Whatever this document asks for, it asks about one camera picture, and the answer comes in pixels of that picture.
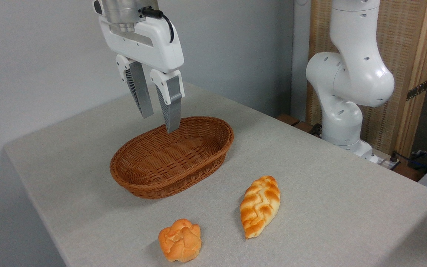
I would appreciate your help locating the woven screen with wooden frame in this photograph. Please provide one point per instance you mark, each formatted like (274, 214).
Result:
(402, 44)

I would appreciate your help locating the long braided bread loaf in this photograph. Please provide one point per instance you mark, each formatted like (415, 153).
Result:
(260, 205)

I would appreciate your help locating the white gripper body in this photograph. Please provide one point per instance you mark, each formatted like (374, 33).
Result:
(150, 44)

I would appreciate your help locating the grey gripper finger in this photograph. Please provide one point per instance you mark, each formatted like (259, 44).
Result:
(143, 96)
(172, 111)

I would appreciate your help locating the dark metal hinge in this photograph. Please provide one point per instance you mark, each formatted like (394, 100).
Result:
(417, 90)

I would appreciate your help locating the round knotted bread roll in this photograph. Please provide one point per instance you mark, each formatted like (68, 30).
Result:
(181, 241)

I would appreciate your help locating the brown wicker oval basket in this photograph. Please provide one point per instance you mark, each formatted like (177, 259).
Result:
(169, 163)

